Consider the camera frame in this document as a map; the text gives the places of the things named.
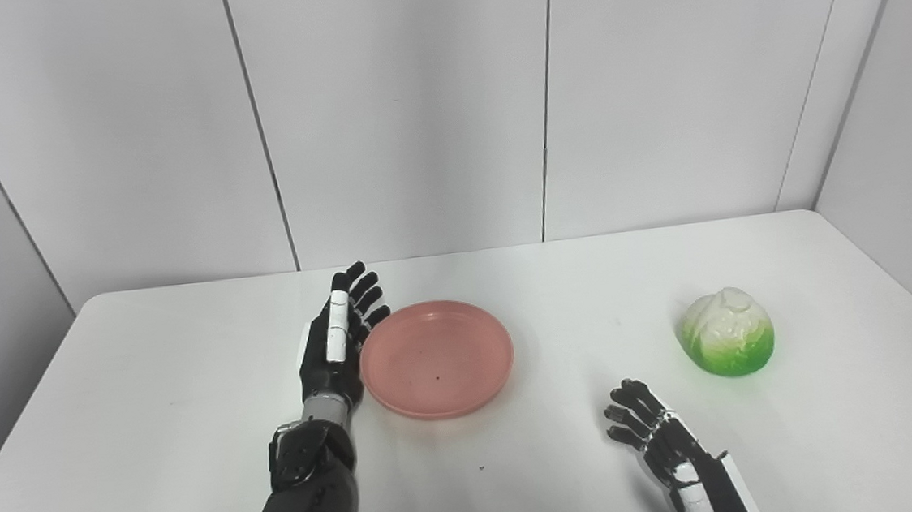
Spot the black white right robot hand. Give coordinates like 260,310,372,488
602,370,758,512

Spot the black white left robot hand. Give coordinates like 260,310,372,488
290,259,398,411

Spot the pink round plate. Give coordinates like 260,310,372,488
355,295,519,425

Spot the green white toy cabbage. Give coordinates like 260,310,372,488
674,284,779,381

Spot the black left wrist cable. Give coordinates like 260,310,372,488
265,420,309,491

